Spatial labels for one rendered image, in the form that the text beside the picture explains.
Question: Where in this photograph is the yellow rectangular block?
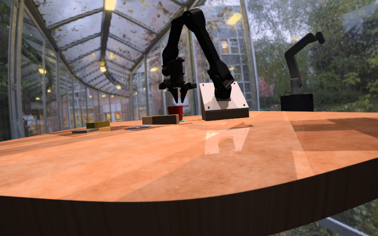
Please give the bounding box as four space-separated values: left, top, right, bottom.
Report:
86 121 110 129

